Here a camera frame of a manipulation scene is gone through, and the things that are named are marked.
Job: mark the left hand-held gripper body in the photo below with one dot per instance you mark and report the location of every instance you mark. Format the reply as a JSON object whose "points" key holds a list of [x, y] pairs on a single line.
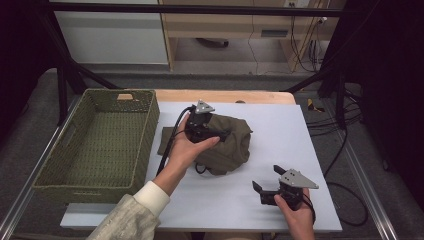
{"points": [[200, 128]]}

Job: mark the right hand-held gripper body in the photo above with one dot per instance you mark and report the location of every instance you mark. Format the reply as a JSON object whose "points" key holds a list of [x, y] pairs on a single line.
{"points": [[295, 180]]}

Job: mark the olive green pants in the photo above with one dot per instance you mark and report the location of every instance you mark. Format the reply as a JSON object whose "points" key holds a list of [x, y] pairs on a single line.
{"points": [[233, 146]]}

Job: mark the green woven basket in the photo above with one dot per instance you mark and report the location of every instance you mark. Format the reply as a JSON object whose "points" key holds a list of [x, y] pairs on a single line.
{"points": [[100, 150]]}

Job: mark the person's left hand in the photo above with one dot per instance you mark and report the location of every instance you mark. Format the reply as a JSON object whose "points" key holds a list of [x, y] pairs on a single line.
{"points": [[183, 150]]}

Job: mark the person's right hand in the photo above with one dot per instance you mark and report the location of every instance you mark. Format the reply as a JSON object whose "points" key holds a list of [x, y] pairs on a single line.
{"points": [[300, 218]]}

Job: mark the white table board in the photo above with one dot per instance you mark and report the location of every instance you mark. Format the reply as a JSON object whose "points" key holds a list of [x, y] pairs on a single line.
{"points": [[283, 133]]}

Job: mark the yellow and black tool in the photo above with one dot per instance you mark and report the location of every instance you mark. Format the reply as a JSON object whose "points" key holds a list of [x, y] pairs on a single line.
{"points": [[313, 106]]}

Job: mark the dark chair base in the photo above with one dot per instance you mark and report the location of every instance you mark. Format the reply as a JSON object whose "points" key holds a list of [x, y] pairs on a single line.
{"points": [[213, 42]]}

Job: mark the black metal stand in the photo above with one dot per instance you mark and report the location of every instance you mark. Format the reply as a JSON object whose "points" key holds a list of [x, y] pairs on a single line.
{"points": [[340, 100], [62, 93]]}

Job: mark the light wooden desk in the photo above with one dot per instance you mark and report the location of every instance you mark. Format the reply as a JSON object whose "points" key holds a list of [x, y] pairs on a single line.
{"points": [[206, 25]]}

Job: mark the grey desk label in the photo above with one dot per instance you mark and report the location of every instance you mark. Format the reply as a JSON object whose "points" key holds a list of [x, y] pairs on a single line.
{"points": [[274, 33]]}

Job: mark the white cabinet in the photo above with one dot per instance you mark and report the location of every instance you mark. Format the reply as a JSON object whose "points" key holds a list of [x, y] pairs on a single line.
{"points": [[110, 40]]}

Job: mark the black curtain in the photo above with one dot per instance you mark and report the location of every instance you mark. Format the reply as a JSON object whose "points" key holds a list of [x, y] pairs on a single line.
{"points": [[393, 83], [20, 50]]}

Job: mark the aluminium frame rail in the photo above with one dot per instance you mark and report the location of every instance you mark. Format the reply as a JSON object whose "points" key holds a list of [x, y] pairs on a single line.
{"points": [[20, 203], [376, 213]]}

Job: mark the black horizontal frame bar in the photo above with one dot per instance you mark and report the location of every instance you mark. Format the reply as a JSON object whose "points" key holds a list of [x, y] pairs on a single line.
{"points": [[200, 9]]}

